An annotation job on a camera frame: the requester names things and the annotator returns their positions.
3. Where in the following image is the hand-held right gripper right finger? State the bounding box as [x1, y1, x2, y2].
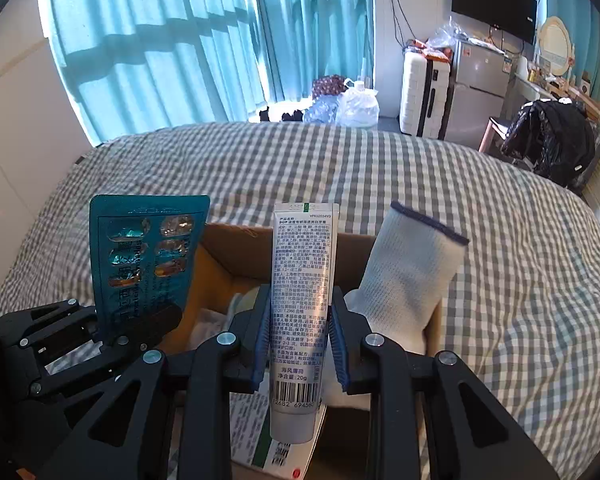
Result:
[330, 285, 561, 480]

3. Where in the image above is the pink chair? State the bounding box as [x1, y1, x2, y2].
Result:
[478, 116, 511, 154]

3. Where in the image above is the blue plastic bag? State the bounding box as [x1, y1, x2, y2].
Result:
[303, 95, 341, 124]

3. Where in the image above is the white toothpaste tube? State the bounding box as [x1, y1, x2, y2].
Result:
[268, 202, 340, 445]

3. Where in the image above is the wall cable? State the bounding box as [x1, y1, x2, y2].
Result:
[389, 0, 417, 52]

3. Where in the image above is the white green medicine box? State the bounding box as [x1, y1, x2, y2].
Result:
[229, 392, 329, 480]

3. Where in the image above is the white headboard panel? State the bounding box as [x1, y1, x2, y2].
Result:
[0, 39, 94, 302]

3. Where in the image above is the white dressing table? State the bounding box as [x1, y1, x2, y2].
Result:
[512, 72, 600, 122]

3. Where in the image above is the black wall television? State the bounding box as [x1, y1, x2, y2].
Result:
[451, 0, 539, 45]

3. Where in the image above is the silver fridge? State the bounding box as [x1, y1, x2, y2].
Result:
[444, 39, 516, 151]

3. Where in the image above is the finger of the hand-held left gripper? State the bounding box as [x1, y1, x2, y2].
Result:
[27, 301, 184, 401]
[0, 298, 101, 349]

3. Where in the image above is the black backpack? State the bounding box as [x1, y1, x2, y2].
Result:
[499, 98, 600, 197]

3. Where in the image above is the purple dotted bag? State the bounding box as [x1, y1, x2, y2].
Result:
[312, 74, 349, 99]

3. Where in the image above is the teal blister pack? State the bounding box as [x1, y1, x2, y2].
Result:
[88, 193, 211, 347]

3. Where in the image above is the brown cardboard box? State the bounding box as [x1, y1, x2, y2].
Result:
[155, 222, 444, 480]

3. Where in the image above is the oval white-framed mirror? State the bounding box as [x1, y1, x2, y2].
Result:
[536, 15, 576, 79]

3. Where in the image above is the white sock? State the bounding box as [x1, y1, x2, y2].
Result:
[342, 201, 470, 359]

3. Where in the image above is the clear plastic bag of goods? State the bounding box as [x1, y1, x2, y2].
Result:
[424, 16, 482, 59]

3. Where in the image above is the wide teal curtain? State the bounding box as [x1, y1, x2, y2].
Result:
[47, 0, 269, 144]

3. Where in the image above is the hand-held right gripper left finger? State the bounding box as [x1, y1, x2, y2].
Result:
[40, 284, 273, 480]

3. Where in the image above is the white suitcase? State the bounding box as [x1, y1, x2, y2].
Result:
[398, 49, 454, 139]

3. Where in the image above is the white plastic bag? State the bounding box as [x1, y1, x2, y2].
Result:
[337, 78, 380, 129]

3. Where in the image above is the grey checked blanket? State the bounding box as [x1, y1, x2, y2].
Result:
[0, 122, 600, 480]

